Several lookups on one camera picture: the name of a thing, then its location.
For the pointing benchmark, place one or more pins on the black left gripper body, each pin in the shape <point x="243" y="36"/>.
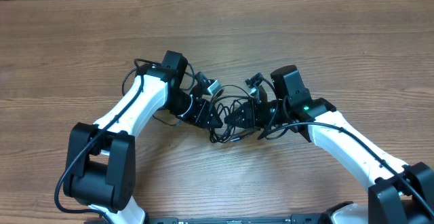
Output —
<point x="201" y="113"/>

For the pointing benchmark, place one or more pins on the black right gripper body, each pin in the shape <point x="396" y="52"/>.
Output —
<point x="252" y="114"/>

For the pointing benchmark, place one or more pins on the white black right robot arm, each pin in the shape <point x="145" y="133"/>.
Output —
<point x="397" y="192"/>

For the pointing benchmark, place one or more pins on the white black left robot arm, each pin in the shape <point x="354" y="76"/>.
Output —
<point x="100" y="171"/>

